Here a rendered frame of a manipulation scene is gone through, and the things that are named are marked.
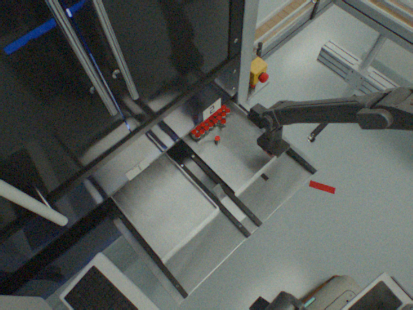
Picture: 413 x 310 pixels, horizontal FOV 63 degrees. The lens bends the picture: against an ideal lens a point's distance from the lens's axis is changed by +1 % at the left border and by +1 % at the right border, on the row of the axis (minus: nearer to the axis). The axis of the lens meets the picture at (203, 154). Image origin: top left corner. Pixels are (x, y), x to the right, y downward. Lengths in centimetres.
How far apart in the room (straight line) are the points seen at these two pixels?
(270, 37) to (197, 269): 100
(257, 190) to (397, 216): 129
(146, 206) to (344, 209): 137
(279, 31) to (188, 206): 86
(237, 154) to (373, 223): 123
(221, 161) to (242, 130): 16
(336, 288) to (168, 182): 102
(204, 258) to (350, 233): 124
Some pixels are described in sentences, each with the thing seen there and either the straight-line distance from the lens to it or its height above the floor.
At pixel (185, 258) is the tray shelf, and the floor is 88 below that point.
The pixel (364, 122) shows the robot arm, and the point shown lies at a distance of 79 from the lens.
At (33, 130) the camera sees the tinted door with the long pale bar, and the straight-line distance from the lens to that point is 79.
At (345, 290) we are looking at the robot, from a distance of 188.
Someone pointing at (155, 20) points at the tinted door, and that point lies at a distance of 79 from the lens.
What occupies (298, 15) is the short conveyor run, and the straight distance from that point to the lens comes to 168.
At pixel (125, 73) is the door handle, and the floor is 152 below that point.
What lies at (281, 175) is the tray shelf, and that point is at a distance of 128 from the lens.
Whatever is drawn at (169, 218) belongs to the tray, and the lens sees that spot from 122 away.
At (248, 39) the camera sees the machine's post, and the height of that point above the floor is 124.
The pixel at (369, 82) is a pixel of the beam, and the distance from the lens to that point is 205.
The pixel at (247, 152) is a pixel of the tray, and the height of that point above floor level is 88.
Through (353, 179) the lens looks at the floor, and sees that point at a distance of 235.
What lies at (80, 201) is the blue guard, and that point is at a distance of 109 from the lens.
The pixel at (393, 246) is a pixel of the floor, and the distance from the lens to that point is 232.
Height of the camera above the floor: 206
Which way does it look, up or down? 65 degrees down
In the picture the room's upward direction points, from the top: 6 degrees counter-clockwise
